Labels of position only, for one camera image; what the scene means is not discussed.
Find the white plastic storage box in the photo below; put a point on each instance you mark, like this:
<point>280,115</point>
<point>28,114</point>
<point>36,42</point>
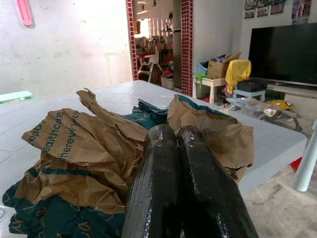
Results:
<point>167,81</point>

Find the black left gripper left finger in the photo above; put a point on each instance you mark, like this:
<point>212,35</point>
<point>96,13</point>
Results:
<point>153,178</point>

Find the yellow cloth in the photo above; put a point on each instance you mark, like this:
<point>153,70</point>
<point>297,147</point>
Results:
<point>237,72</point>

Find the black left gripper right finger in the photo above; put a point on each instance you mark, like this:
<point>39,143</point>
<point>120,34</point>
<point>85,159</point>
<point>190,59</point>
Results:
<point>205,178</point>

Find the green plastic tray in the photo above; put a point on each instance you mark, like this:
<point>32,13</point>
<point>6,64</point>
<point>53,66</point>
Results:
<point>15,96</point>

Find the black box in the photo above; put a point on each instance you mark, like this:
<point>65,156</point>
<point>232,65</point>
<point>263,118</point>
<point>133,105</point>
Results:
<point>250,85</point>

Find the white baby high chair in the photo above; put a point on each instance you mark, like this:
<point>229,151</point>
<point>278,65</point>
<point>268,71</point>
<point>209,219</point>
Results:
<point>149,63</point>

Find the grey metal table leg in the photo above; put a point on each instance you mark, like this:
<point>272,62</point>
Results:
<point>306,161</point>

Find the wall photo poster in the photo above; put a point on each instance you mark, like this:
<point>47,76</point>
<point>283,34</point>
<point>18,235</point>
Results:
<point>262,8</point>
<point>301,11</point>
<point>249,8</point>
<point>277,6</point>

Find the yellow stuffed toy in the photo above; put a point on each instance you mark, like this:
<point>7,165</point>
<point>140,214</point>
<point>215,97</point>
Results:
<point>282,104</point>

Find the blue plastic storage bin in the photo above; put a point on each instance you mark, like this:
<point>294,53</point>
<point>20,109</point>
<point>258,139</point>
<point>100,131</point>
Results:
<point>202,67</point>

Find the pink plastic wall hanger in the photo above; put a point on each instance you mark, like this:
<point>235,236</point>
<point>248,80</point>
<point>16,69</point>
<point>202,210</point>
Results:
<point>24,12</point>

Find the small white side table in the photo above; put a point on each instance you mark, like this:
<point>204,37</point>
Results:
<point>206,86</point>

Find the brown cardboard box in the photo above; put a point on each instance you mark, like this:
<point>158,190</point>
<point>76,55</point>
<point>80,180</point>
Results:
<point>220,65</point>

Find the grey baby bouncer seat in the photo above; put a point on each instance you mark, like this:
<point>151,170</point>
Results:
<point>262,112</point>

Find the brown paper bag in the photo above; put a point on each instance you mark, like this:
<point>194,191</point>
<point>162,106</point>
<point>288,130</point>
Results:
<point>86,163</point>

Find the white television console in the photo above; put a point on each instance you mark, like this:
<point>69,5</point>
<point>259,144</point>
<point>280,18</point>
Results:
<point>292,95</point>

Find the black flat screen television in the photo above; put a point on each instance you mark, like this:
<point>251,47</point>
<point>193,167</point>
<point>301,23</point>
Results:
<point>283,53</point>

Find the light blue plastic stool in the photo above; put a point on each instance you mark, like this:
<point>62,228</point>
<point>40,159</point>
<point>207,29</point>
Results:
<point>250,94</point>

